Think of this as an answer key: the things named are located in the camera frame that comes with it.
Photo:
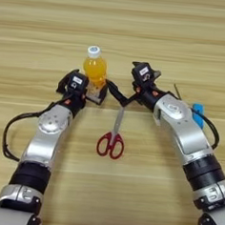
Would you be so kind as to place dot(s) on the blue rectangular eraser block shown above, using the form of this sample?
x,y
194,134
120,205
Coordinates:
x,y
198,113

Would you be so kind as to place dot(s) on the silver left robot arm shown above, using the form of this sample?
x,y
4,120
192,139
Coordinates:
x,y
41,147

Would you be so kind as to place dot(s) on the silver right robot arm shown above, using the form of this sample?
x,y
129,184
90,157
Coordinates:
x,y
186,133

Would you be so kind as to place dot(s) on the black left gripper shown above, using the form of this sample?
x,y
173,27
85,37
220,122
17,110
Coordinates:
x,y
75,102

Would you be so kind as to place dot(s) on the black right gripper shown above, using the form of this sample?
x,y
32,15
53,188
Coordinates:
x,y
147,95

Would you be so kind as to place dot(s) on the orange juice bottle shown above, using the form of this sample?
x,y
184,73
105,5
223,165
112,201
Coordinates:
x,y
95,68

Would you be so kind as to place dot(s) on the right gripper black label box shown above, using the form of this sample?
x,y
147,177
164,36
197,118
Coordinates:
x,y
143,73

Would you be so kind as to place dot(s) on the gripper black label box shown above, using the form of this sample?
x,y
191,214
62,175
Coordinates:
x,y
77,82
143,73

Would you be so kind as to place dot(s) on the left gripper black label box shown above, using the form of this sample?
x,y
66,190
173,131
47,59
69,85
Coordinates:
x,y
77,82

